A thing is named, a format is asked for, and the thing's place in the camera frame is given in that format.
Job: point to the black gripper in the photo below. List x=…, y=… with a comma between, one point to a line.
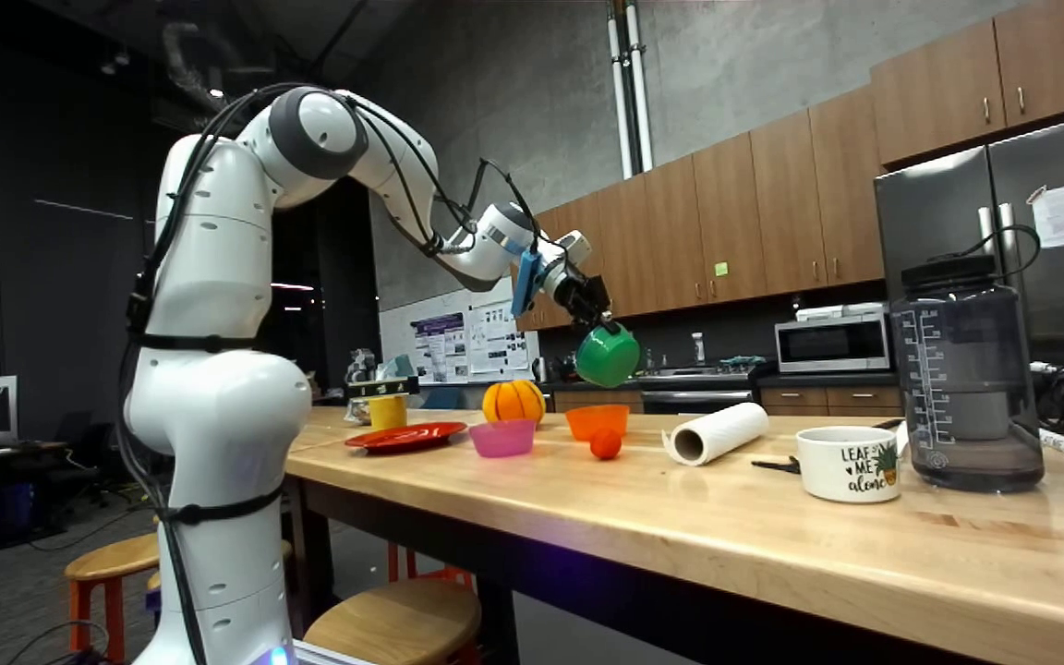
x=563, y=278

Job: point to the green plastic bowl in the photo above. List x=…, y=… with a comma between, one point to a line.
x=606, y=355

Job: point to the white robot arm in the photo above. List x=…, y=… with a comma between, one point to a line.
x=212, y=401

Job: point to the orange plastic bowl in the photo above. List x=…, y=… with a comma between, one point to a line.
x=597, y=422

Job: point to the pink plastic bowl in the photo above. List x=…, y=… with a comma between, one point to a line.
x=502, y=439

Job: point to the orange toy pumpkin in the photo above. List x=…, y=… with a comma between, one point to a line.
x=511, y=401

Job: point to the white paper towel roll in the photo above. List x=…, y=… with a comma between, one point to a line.
x=717, y=434

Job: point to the yellow cup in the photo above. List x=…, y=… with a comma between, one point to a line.
x=387, y=413

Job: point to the silver microwave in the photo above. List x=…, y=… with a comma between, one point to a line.
x=832, y=346

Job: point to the red plate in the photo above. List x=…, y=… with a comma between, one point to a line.
x=409, y=439

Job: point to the right wooden table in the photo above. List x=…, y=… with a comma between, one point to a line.
x=713, y=562

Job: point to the white mug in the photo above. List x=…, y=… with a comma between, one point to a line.
x=847, y=463

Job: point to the round wooden stool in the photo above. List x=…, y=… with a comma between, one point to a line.
x=416, y=621

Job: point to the stainless steel refrigerator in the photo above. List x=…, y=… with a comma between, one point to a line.
x=1002, y=200

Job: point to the red legged wooden stool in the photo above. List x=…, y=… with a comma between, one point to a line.
x=100, y=575

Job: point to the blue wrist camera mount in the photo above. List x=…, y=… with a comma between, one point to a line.
x=527, y=283

